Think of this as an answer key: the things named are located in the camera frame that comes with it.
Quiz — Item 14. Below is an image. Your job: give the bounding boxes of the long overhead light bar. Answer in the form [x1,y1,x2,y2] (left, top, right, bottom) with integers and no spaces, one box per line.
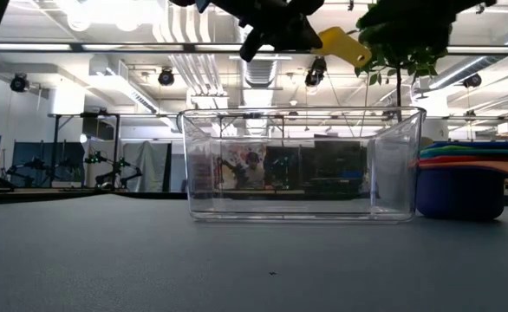
[0,42,508,55]

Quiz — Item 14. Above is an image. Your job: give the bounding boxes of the white ceiling pipe bundle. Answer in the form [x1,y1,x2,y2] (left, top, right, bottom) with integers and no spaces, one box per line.
[158,0,231,97]

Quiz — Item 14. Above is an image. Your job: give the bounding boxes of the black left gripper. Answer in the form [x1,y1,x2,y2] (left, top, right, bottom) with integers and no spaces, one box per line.
[212,0,324,63]

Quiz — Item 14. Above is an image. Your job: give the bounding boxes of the grey cloth cover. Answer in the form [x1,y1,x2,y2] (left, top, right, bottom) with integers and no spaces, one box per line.
[121,140,172,193]

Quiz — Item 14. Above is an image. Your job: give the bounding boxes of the clear plastic bin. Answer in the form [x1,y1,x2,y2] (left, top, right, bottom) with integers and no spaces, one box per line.
[176,106,427,224]

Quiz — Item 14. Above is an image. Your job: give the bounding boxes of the person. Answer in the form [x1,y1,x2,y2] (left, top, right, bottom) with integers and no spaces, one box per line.
[218,151,266,191]

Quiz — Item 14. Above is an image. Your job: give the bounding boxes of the blue measuring cup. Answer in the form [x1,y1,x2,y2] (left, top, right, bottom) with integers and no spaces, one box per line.
[425,140,508,151]

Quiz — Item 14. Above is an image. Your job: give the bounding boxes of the white rectangular air duct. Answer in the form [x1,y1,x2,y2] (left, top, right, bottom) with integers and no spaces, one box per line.
[88,54,160,114]

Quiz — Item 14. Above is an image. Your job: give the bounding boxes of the grey table mat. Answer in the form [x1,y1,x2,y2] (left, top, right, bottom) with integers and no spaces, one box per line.
[0,193,508,312]

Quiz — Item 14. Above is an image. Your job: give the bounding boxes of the black frame workstation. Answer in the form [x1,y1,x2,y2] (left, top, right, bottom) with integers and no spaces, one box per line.
[48,111,123,192]

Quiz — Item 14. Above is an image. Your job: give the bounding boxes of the teal measuring cup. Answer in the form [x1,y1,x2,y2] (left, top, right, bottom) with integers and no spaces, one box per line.
[419,149,508,159]

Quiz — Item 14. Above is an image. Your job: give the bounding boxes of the green leafy plant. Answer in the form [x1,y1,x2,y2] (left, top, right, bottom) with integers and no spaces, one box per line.
[354,41,450,123]

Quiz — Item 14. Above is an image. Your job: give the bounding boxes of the blue panel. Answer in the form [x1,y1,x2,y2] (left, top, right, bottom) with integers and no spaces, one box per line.
[10,141,86,188]

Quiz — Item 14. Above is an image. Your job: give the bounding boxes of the white ribbed air duct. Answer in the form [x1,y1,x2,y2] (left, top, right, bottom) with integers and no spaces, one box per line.
[241,58,282,90]

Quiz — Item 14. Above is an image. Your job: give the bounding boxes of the yellow measuring cup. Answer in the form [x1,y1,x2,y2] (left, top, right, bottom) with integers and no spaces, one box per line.
[312,26,373,68]

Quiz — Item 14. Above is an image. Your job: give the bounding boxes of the black hanging spotlight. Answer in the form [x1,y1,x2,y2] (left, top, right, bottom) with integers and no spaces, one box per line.
[462,72,483,90]
[303,55,328,88]
[157,67,176,88]
[10,72,29,94]

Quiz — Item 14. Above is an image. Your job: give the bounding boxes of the red measuring cup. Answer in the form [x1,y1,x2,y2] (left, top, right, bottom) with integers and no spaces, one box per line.
[417,155,508,166]

